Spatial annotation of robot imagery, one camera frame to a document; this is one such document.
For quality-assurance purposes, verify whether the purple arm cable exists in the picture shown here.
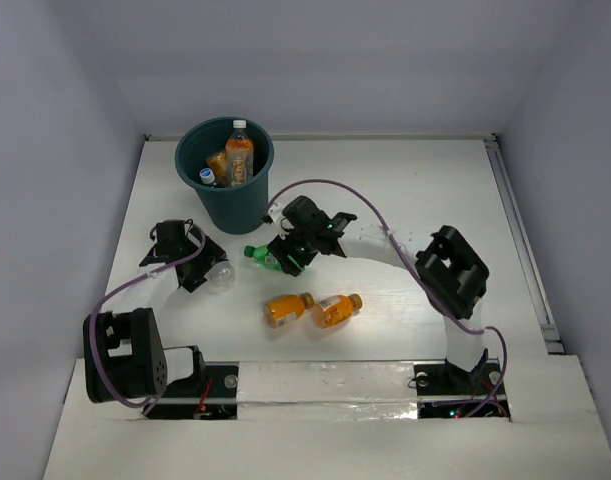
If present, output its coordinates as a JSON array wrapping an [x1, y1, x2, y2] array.
[[264, 179, 509, 419], [87, 224, 207, 410]]

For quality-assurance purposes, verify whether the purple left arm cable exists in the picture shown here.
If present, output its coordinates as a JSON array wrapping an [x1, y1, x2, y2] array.
[[87, 224, 207, 410]]

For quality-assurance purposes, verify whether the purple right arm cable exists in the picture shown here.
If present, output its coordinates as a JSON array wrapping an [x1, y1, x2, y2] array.
[[264, 179, 509, 419]]

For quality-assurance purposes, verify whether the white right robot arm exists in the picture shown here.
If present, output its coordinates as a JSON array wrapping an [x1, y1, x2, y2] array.
[[263, 196, 489, 392]]

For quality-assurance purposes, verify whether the long orange label bottle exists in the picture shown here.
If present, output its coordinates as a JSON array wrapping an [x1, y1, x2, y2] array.
[[225, 119, 254, 187]]

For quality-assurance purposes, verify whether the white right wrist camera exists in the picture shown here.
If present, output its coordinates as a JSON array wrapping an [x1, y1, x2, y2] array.
[[262, 202, 285, 228]]

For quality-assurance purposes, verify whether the small orange juice bottle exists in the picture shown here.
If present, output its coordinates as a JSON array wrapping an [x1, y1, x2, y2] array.
[[263, 292, 314, 329]]

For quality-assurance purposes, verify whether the small orange patterned bottle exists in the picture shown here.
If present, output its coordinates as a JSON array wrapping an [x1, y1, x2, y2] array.
[[312, 294, 363, 329]]

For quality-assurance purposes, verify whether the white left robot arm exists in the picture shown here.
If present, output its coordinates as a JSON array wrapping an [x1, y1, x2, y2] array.
[[83, 219, 235, 408]]

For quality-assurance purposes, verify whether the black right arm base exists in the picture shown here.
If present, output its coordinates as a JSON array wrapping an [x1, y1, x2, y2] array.
[[406, 355, 511, 419]]

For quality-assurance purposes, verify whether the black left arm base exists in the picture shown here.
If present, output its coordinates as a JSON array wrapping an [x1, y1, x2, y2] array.
[[143, 363, 239, 420]]

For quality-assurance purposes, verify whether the small clear blue-label bottle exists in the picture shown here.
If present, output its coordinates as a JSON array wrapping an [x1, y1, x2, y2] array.
[[205, 260, 236, 294]]

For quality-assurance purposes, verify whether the clear plastic bottle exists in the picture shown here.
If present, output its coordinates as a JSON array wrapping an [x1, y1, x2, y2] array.
[[199, 167, 220, 188]]

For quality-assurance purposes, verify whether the dark teal plastic bin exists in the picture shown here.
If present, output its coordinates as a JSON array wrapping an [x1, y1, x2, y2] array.
[[175, 117, 275, 235]]

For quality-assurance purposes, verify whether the green plastic bottle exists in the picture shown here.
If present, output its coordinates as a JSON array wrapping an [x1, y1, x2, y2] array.
[[243, 245, 305, 276]]

